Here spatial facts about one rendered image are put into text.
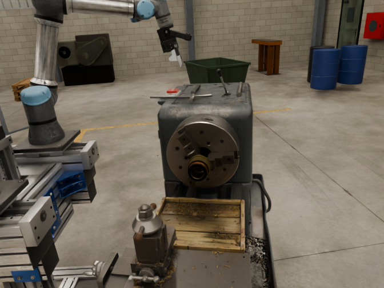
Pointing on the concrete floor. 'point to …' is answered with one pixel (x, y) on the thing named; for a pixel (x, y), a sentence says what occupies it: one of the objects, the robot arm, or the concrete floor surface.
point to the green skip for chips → (208, 70)
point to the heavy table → (268, 55)
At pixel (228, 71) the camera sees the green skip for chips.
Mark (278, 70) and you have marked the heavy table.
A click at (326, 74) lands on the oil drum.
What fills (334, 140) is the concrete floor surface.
